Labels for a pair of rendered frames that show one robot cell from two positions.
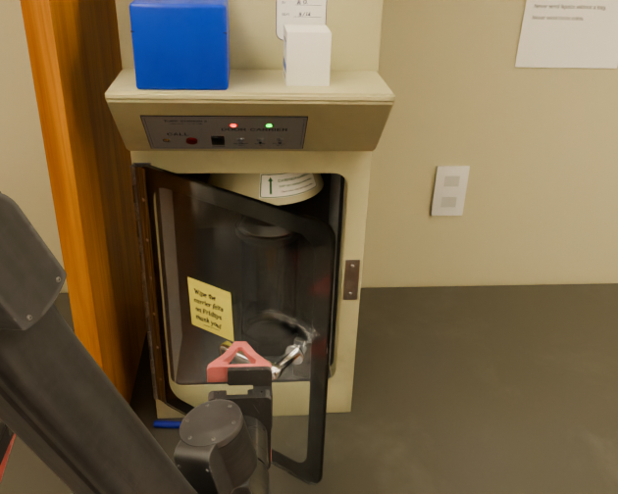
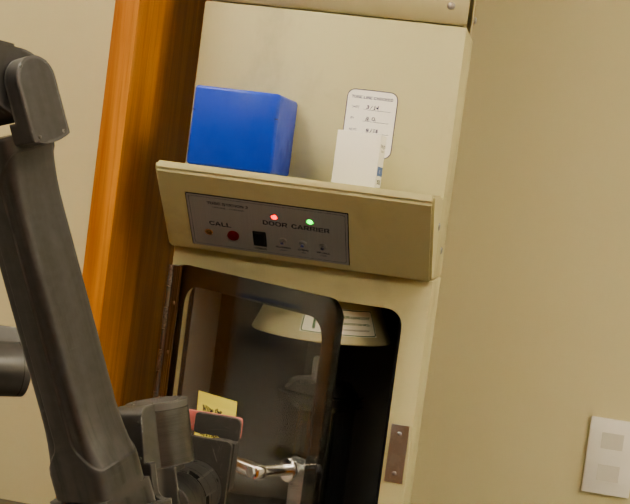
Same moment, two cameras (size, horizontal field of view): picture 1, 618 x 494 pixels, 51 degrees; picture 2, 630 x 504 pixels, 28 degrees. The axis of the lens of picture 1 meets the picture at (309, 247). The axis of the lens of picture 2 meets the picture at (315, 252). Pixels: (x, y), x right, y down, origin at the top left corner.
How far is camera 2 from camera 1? 0.74 m
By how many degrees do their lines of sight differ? 29
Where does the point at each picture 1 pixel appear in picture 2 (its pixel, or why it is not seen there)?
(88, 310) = not seen: hidden behind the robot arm
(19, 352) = (25, 178)
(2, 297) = (29, 114)
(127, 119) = (172, 195)
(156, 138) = (198, 228)
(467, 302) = not seen: outside the picture
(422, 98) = (573, 317)
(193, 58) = (243, 139)
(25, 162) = not seen: hidden behind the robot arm
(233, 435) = (172, 405)
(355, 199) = (409, 344)
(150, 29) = (209, 109)
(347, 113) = (388, 213)
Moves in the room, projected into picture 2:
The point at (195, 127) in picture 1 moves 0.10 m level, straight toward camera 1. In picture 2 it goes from (237, 216) to (222, 217)
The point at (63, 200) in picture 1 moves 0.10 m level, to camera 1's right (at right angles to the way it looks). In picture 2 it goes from (92, 271) to (171, 283)
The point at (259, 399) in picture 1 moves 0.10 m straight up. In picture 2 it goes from (219, 442) to (232, 341)
